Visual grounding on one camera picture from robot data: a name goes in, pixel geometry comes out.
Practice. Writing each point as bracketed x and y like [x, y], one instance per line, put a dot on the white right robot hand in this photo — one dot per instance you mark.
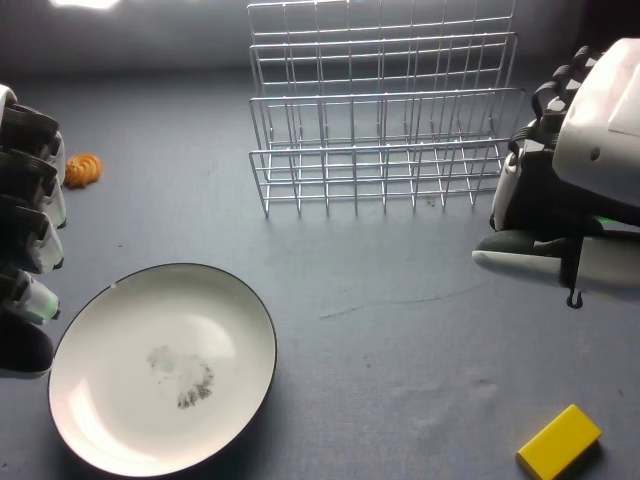
[590, 140]

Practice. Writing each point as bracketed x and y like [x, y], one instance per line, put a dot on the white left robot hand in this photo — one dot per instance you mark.
[25, 175]

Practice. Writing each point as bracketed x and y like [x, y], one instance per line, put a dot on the white plate black rim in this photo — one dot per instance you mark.
[125, 325]

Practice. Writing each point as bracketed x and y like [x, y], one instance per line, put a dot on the orange swirl cookie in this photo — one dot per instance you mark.
[82, 171]

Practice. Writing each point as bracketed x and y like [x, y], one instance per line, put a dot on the yellow rectangular block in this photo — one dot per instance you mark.
[557, 442]

